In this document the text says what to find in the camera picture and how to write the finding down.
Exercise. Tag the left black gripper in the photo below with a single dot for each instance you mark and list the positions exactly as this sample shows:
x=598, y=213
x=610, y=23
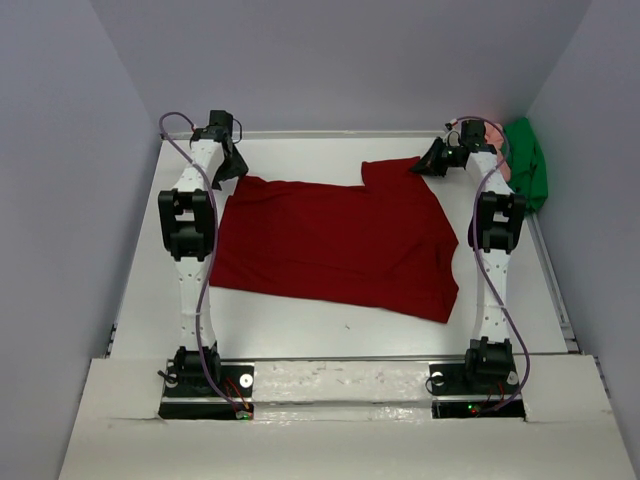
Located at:
x=237, y=168

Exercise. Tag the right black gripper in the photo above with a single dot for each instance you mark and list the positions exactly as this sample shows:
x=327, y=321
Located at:
x=429, y=163

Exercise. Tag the red t-shirt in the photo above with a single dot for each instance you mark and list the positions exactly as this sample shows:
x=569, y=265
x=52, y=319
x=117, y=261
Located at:
x=385, y=243

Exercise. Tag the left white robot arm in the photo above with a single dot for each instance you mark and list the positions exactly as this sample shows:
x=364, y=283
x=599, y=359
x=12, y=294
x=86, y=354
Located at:
x=189, y=228

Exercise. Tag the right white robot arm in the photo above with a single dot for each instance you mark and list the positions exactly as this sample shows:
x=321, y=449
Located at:
x=494, y=232

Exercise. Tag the pink t-shirt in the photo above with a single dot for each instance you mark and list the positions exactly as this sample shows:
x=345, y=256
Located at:
x=493, y=137

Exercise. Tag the green t-shirt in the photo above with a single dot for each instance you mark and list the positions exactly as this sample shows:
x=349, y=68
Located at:
x=527, y=164

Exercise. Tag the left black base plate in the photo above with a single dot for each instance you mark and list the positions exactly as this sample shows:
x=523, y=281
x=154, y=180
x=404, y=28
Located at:
x=193, y=398

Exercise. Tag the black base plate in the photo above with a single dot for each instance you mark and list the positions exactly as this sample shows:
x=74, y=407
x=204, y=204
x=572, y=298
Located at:
x=193, y=398
x=454, y=397

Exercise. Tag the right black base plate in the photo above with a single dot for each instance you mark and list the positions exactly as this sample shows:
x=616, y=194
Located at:
x=454, y=397

